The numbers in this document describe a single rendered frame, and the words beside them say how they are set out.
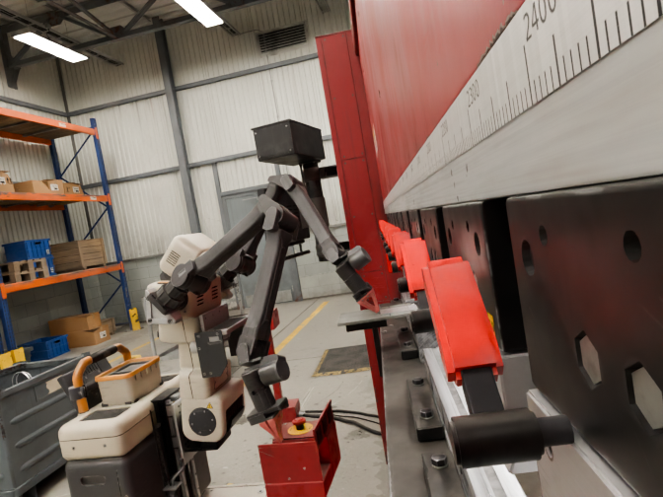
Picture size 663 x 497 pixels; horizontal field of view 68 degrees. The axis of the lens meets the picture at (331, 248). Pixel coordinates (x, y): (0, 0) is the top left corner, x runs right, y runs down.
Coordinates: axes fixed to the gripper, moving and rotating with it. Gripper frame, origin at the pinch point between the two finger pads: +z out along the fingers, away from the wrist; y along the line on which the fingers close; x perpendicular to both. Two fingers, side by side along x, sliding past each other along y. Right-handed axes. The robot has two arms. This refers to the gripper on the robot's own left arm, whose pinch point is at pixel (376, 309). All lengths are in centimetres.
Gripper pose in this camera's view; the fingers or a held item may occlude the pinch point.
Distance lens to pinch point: 174.5
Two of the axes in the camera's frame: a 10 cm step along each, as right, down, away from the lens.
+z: 6.4, 7.7, -0.2
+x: -7.7, 6.3, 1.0
